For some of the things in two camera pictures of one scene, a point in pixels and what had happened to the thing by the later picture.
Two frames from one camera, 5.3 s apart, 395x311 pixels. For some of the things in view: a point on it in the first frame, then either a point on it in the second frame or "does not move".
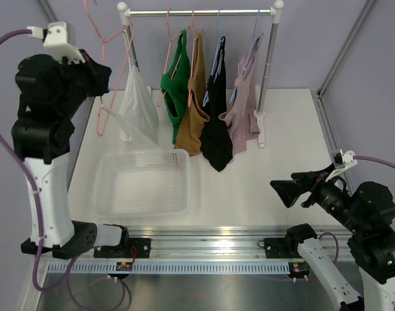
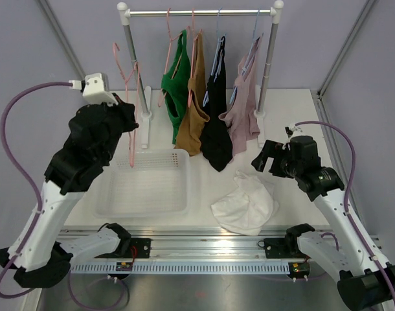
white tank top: (138, 117) -> (248, 208)
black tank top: (215, 138) does not move
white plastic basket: (143, 184) does not move
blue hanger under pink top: (252, 46) does not move
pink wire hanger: (103, 43) -> (125, 81)
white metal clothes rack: (275, 11) does not move
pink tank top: (241, 116) does not move
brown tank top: (190, 137) does not move
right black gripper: (315, 181) -> (259, 162)
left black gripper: (98, 73) -> (120, 109)
